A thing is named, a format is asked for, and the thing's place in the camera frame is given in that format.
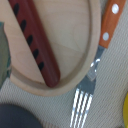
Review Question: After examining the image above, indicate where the wooden handled fork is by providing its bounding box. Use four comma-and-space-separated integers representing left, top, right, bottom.
70, 0, 126, 128

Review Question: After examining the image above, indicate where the grey gripper finger with green pad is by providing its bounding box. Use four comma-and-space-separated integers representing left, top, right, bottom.
0, 22, 11, 89

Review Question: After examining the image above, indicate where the round wooden plate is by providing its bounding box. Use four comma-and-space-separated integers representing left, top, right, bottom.
0, 0, 101, 96

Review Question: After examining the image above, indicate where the yellow toy banana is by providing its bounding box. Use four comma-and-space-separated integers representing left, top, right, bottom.
123, 93, 128, 128

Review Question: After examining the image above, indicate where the brown toy sausage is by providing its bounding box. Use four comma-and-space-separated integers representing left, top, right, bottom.
8, 0, 60, 87

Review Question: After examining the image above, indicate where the grey toy pot with handles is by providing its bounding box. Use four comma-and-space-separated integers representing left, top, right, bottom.
0, 104, 43, 128

